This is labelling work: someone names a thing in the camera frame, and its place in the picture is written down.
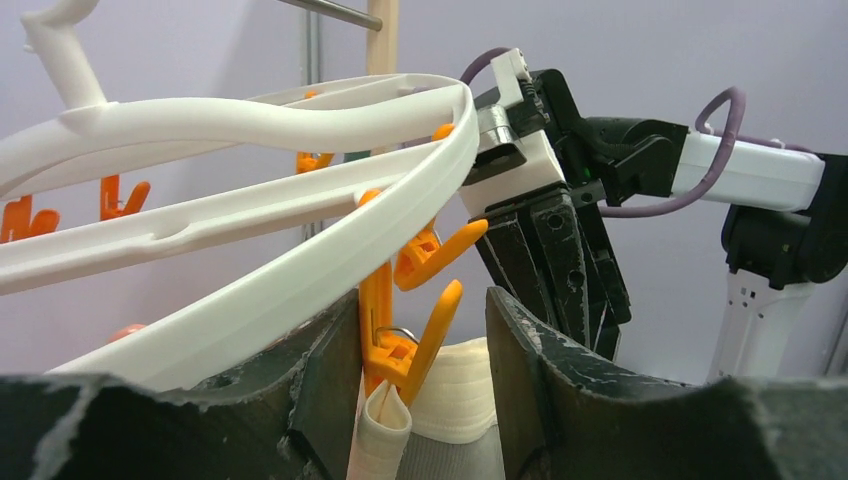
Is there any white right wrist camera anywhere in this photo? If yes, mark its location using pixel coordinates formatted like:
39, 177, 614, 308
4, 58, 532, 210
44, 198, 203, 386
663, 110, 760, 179
459, 47, 565, 217

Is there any beige grey underwear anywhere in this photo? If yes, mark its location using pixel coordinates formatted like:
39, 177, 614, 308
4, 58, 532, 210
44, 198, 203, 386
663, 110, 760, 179
346, 337, 505, 479

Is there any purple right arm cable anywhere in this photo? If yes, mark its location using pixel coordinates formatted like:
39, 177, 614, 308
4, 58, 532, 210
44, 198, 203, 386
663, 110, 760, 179
459, 46, 816, 220

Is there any yellow clothespin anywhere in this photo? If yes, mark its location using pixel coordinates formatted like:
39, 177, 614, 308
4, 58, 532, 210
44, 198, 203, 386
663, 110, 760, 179
393, 122, 490, 293
357, 188, 465, 409

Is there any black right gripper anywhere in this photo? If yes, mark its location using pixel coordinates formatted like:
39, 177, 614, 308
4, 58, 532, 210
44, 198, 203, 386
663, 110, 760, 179
475, 69, 689, 361

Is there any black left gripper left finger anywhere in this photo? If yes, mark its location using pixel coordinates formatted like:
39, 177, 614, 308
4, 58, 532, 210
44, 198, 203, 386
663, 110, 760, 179
1, 292, 361, 479

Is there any orange clothespin at left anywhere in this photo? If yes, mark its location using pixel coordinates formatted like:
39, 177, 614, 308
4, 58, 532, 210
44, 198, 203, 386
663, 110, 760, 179
1, 195, 60, 243

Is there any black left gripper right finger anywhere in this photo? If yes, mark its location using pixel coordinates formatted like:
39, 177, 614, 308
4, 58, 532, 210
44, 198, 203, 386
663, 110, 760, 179
485, 287, 847, 479

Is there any orange clothespin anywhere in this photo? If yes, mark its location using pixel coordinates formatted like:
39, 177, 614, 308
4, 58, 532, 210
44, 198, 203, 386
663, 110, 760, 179
1, 195, 60, 243
99, 175, 151, 221

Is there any white round clip hanger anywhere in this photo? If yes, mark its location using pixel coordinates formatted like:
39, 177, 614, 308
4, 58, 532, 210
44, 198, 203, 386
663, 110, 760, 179
1, 1, 478, 391

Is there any wooden rack frame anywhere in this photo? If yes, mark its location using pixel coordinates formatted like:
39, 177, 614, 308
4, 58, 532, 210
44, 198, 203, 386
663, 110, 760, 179
365, 0, 401, 157

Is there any metal hanging rod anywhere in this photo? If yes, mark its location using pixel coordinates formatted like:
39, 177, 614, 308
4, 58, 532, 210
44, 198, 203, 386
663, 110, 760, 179
281, 0, 383, 31

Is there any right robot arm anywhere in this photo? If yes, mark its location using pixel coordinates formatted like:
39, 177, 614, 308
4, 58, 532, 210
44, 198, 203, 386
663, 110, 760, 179
461, 69, 847, 380

